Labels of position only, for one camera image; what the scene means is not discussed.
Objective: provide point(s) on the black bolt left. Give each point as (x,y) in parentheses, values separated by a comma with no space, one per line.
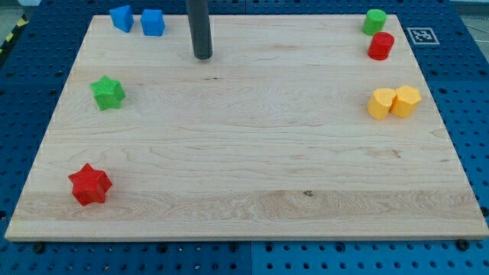
(39,248)

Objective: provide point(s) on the blue triangular block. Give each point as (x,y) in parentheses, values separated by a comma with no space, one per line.
(122,18)

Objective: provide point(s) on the light wooden board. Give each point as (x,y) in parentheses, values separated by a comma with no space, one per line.
(268,140)

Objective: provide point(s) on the red star block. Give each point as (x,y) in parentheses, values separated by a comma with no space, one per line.
(90,185)

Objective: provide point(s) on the white fiducial marker tag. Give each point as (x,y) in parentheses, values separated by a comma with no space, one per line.
(422,36)

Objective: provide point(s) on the yellow hexagon block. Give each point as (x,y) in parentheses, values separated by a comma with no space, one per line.
(406,102)

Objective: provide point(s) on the blue cube block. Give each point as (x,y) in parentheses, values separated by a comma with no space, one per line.
(152,21)

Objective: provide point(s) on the black bolt right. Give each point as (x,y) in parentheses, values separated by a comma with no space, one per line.
(463,245)

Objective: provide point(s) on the green star block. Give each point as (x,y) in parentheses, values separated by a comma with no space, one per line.
(108,93)

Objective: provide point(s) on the yellow heart-shaped block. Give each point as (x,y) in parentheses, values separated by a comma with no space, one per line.
(380,102)

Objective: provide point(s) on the red cylinder block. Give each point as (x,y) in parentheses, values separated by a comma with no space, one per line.
(380,46)

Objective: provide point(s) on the black bolt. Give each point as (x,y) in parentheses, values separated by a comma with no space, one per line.
(39,248)
(463,245)

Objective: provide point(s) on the green cylinder block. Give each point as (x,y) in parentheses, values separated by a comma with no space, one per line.
(374,21)

